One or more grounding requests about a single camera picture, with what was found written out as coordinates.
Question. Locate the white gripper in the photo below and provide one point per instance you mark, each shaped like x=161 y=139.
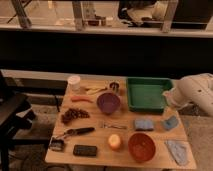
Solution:
x=169 y=98

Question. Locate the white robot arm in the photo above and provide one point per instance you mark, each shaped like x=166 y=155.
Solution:
x=192 y=88

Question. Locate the blue toy object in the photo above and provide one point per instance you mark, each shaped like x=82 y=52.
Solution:
x=170 y=123

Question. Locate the green plastic tray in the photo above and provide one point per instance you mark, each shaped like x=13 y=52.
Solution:
x=145 y=94

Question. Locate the blue sponge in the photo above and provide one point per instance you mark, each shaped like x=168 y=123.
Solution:
x=143 y=124

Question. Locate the blue grey cloth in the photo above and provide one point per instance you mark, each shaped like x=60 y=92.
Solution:
x=178 y=152

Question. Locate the orange bowl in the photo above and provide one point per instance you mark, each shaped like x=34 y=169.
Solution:
x=141 y=147

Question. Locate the purple bowl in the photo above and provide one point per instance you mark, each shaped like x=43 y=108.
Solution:
x=108 y=103

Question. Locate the yellow red apple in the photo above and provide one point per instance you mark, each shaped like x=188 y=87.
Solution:
x=114 y=141

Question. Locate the metal fork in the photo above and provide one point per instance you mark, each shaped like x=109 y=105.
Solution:
x=104 y=125

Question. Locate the white plastic cup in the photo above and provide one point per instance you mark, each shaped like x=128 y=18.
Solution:
x=74 y=82

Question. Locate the bunch of dark grapes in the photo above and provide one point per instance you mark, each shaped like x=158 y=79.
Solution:
x=72 y=114

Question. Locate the black rectangular block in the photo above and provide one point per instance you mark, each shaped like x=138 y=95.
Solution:
x=85 y=150

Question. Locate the small black brush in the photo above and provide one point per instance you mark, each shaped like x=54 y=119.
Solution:
x=57 y=145

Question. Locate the black chair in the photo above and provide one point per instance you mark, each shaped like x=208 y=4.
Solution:
x=15 y=114

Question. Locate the black handled kitchen tool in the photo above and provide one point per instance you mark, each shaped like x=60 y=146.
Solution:
x=79 y=131

